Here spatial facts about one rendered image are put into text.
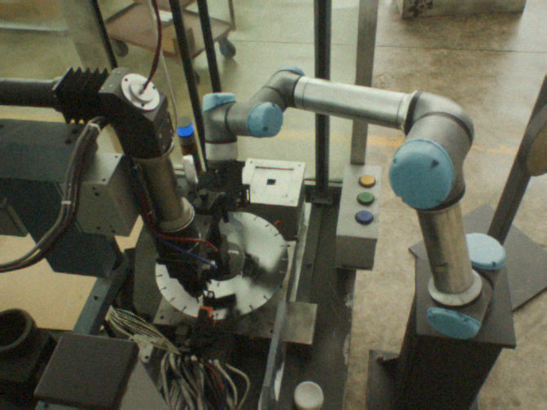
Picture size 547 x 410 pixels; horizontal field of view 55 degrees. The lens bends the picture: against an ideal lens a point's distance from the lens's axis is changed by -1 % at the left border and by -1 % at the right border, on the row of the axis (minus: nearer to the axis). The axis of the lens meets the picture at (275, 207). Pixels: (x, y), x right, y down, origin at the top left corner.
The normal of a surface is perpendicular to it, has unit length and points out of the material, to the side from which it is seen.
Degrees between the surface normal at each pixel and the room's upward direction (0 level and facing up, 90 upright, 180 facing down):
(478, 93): 0
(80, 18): 90
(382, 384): 0
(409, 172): 83
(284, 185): 0
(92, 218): 90
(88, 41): 90
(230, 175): 60
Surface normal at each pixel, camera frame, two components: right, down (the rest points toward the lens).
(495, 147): -0.06, -0.67
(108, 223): -0.17, 0.74
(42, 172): -0.18, 0.29
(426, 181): -0.54, 0.56
